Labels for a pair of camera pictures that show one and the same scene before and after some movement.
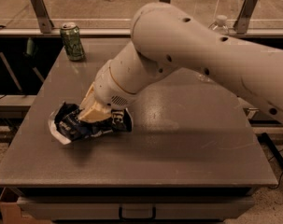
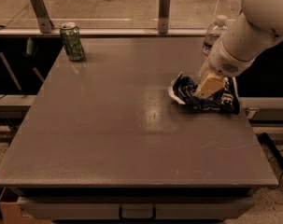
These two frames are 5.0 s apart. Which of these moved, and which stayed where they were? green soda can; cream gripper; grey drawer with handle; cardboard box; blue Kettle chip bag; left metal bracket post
Moved: blue Kettle chip bag; cream gripper
Stayed: grey drawer with handle; green soda can; cardboard box; left metal bracket post
